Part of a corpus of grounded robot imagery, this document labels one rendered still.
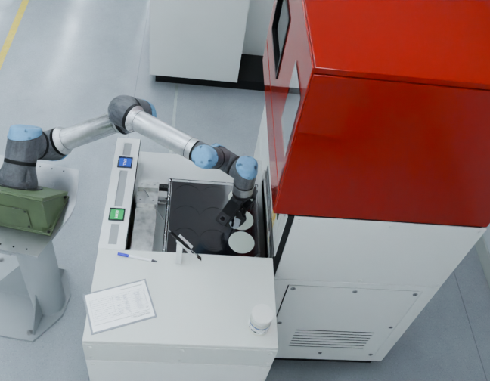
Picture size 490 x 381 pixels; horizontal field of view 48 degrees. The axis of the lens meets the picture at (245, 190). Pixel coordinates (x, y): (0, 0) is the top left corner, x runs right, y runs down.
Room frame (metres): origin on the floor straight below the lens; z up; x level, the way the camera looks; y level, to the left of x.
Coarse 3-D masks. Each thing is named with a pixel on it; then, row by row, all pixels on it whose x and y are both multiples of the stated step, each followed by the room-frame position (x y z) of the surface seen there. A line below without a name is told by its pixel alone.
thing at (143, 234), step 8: (152, 192) 1.38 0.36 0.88; (136, 208) 1.29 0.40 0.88; (144, 208) 1.30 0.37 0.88; (152, 208) 1.30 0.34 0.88; (136, 216) 1.25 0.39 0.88; (144, 216) 1.26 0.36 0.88; (152, 216) 1.27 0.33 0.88; (136, 224) 1.22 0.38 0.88; (144, 224) 1.22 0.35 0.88; (152, 224) 1.23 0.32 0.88; (136, 232) 1.18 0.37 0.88; (144, 232) 1.19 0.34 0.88; (152, 232) 1.19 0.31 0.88; (136, 240) 1.14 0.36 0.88; (144, 240) 1.15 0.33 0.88; (152, 240) 1.16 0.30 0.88; (144, 248) 1.12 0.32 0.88; (152, 248) 1.12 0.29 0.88
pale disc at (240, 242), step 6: (234, 234) 1.25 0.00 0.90; (240, 234) 1.25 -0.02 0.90; (246, 234) 1.26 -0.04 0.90; (228, 240) 1.21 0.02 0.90; (234, 240) 1.22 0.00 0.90; (240, 240) 1.22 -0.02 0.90; (246, 240) 1.23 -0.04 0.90; (252, 240) 1.24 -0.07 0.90; (234, 246) 1.19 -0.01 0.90; (240, 246) 1.20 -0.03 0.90; (246, 246) 1.20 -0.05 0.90; (252, 246) 1.21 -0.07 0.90; (240, 252) 1.17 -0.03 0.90; (246, 252) 1.18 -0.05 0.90
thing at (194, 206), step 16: (176, 192) 1.39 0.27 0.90; (192, 192) 1.41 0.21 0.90; (208, 192) 1.43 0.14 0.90; (224, 192) 1.44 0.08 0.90; (176, 208) 1.31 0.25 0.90; (192, 208) 1.33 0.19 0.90; (208, 208) 1.35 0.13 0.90; (176, 224) 1.24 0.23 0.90; (192, 224) 1.26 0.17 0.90; (208, 224) 1.27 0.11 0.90; (256, 224) 1.32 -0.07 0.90; (192, 240) 1.18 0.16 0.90; (208, 240) 1.19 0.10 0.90; (224, 240) 1.21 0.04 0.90; (256, 240) 1.24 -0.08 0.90
